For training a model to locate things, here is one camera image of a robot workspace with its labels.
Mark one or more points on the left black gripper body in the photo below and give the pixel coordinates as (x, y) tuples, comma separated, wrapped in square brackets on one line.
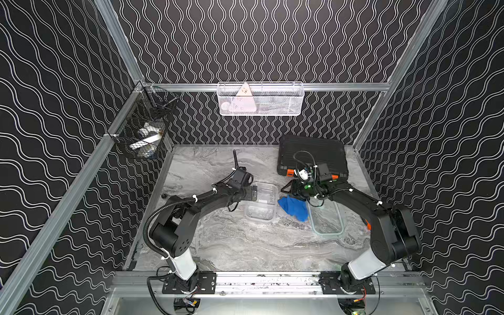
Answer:
[(250, 193)]

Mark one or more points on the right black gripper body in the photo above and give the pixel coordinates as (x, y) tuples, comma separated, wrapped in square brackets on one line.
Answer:
[(303, 190)]

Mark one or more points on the blue cleaning cloth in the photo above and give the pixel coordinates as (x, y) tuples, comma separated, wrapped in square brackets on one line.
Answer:
[(294, 207)]

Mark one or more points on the clear plastic lunch box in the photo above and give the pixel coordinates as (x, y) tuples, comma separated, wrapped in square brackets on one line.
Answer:
[(263, 204)]

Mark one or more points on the clear green-rimmed box lid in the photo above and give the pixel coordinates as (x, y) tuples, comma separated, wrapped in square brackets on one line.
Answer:
[(325, 217)]

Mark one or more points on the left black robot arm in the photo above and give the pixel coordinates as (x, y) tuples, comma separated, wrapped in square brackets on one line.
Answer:
[(169, 230)]

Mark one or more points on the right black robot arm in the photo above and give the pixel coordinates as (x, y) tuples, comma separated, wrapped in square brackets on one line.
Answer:
[(393, 233)]

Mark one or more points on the black plastic tool case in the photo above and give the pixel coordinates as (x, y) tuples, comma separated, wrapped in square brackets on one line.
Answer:
[(324, 151)]

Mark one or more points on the pink triangular card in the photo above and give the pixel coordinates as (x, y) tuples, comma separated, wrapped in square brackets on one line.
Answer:
[(244, 101)]

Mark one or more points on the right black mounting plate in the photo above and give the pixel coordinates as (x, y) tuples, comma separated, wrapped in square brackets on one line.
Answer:
[(339, 283)]

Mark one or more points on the black mounting plate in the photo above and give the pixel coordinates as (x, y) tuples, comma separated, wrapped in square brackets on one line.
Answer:
[(339, 283), (201, 282)]

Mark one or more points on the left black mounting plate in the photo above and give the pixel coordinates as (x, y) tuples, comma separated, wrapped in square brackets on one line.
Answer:
[(201, 282)]

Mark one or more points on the white items in black basket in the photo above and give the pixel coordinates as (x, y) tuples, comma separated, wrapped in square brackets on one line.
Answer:
[(148, 138)]

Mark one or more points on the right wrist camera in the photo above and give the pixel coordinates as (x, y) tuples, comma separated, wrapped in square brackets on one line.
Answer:
[(304, 174)]

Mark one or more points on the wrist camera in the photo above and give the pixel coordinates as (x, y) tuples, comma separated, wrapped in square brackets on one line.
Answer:
[(304, 174), (240, 179)]

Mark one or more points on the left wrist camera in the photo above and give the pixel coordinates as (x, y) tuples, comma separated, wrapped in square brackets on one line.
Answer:
[(240, 179)]

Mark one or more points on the white wire wall basket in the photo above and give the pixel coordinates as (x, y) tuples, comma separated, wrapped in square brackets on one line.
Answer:
[(272, 98)]

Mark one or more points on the black wire mesh basket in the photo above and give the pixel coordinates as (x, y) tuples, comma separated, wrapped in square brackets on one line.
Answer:
[(154, 104)]

